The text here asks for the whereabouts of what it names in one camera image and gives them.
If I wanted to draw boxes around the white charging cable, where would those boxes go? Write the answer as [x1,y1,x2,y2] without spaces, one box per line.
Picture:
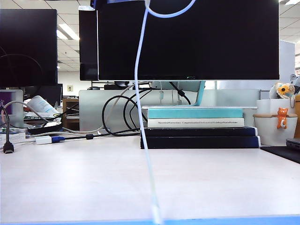
[134,0,197,225]

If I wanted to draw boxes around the teal book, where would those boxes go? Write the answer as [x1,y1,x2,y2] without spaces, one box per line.
[147,108,244,119]

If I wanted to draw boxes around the silver and teal monitor stand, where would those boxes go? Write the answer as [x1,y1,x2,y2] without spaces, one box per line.
[141,80,258,110]

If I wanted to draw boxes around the frosted desk partition panel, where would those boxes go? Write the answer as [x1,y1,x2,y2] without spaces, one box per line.
[78,89,262,132]

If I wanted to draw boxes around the brown wooden cabinet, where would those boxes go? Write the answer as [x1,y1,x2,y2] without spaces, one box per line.
[62,98,80,131]

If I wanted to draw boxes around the black AOC monitor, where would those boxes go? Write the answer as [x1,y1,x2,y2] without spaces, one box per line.
[97,0,280,81]

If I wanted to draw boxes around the black monitor seen edge-on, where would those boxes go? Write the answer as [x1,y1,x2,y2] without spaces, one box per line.
[78,6,99,82]

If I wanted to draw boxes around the white neuroscience book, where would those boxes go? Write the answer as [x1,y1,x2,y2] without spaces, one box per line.
[147,117,245,128]

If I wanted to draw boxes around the small distant black monitor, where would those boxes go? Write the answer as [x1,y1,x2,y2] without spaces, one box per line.
[24,83,63,107]

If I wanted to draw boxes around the black round tray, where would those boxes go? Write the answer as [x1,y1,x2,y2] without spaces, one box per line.
[27,121,64,135]

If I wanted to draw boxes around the white printed paper roll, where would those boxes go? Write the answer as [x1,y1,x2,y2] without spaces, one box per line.
[27,95,60,116]

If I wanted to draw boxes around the white video adapter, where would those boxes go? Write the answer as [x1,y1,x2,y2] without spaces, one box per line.
[34,135,52,145]

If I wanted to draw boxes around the wooden cup lid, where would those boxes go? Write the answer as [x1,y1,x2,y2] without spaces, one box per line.
[253,112,298,118]

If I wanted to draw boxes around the white cardboard box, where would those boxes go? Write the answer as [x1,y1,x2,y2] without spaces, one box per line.
[255,98,296,115]

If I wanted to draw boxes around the stack of magazines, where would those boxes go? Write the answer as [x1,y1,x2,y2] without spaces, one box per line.
[22,112,63,123]

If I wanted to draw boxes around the fluorescent ceiling light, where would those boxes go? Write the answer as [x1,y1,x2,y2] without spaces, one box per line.
[56,23,80,41]

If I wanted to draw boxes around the white ceramic cup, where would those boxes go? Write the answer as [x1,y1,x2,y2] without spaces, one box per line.
[253,115,298,146]

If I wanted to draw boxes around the orange cat figurine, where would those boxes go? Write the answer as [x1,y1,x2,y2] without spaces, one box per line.
[276,107,289,130]

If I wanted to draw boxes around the silver framed purple display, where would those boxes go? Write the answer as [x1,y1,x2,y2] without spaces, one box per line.
[0,89,24,128]

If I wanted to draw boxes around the straw hat sunflower charm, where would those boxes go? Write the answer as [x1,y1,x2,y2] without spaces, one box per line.
[273,81,296,108]

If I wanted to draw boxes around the black mouse pad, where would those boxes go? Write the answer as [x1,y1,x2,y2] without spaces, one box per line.
[260,145,300,164]

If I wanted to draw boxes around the black neighbouring monitor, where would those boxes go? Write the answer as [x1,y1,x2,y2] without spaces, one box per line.
[0,8,58,87]

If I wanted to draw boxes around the grey plush toy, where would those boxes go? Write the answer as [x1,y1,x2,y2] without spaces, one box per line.
[290,73,300,95]

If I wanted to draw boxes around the white hanging cable tag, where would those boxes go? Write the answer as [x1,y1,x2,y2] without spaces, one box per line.
[158,81,165,102]

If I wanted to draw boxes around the black looped cable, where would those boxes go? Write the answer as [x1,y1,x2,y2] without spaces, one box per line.
[123,89,153,132]
[101,88,153,137]

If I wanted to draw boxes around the black monitor power cable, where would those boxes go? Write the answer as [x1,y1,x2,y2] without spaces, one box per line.
[168,81,192,106]

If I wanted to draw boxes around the grey-white monitor cable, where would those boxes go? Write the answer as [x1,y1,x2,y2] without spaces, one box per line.
[61,81,150,135]

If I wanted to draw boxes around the grey cable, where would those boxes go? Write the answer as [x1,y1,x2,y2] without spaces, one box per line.
[3,100,51,124]

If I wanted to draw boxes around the black HDMI cable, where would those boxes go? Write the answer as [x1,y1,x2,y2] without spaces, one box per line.
[0,107,15,155]

